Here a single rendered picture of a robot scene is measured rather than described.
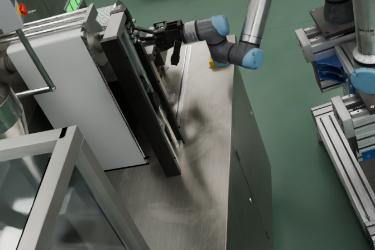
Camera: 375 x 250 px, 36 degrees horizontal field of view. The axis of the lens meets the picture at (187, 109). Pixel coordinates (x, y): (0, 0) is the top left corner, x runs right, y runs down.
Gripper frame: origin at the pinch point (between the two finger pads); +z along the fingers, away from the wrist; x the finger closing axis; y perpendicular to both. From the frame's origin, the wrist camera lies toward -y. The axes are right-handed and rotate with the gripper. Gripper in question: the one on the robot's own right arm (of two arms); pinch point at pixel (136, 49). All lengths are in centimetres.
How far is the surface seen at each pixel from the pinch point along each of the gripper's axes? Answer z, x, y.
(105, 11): 1.5, 7.8, 22.1
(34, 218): -24, 122, 51
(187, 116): -15.6, 20.9, -19.0
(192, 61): -14.7, -13.0, -19.0
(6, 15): 0, 64, 56
